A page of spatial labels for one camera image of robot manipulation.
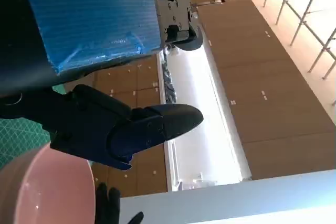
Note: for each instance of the green cutting mat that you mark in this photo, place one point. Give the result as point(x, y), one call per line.
point(21, 140)

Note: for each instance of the white metal grid frame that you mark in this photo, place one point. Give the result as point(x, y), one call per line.
point(296, 11)

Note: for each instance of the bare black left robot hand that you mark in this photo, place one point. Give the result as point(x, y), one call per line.
point(86, 19)

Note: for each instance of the pink bowl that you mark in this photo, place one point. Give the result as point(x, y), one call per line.
point(52, 195)

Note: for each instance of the black knitted glove right hand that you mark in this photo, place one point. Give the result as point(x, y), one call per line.
point(109, 205)

